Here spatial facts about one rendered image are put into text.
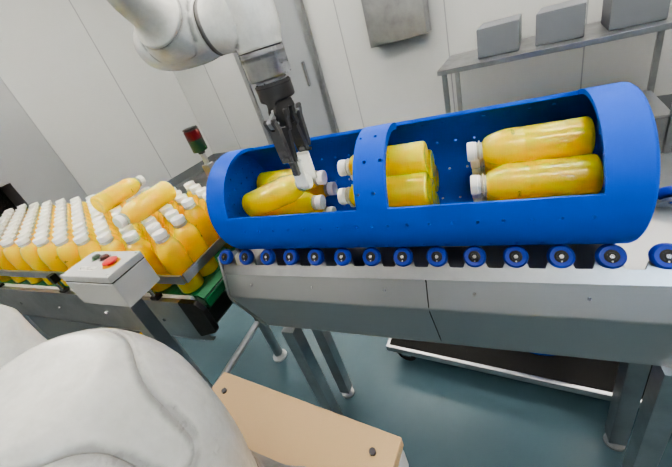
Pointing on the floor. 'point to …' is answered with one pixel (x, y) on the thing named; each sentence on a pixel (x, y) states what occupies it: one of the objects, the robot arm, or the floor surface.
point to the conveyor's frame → (198, 317)
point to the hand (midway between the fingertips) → (303, 170)
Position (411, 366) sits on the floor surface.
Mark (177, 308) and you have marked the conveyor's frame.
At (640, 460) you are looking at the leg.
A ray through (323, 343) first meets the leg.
